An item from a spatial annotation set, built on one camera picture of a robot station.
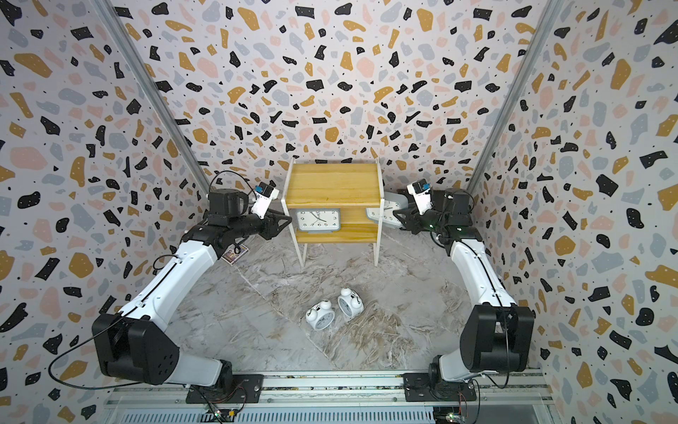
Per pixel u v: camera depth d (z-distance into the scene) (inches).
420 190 27.3
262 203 27.2
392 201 31.0
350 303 32.2
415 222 28.6
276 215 28.0
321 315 31.4
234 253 27.1
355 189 31.6
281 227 30.0
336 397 28.8
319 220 34.4
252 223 26.9
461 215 25.1
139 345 16.0
